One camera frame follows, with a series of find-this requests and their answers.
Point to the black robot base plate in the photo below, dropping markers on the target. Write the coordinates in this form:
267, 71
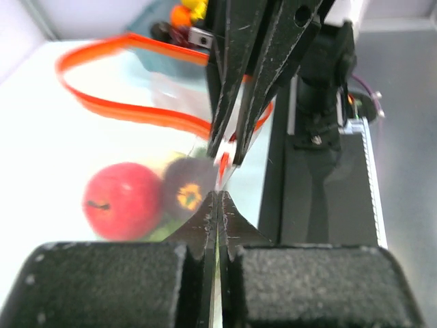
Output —
315, 196

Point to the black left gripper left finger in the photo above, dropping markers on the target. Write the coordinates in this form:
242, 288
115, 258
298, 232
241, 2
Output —
120, 284

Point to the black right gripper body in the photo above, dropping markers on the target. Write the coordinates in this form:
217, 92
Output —
319, 106

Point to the orange tangerine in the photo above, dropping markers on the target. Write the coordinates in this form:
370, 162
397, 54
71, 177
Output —
180, 16

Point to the green grape bunch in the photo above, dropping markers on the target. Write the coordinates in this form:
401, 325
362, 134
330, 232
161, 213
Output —
166, 223

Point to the clear orange zip bag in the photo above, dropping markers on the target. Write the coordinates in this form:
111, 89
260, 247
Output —
133, 114

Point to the wrinkled dark passion fruit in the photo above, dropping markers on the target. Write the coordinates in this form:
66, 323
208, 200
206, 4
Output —
186, 182

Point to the purple grape bunch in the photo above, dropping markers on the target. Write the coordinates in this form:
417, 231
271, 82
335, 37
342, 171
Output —
179, 36

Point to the bright red apple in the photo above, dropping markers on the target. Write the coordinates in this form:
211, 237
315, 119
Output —
122, 202

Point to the yellow banana bunch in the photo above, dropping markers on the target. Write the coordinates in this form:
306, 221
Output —
198, 8

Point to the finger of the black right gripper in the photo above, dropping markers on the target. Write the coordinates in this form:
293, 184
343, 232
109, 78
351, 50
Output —
286, 32
240, 30

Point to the teal plastic fruit bin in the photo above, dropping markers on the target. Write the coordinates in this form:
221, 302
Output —
153, 61

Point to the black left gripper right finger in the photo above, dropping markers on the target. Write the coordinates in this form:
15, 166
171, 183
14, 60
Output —
308, 285

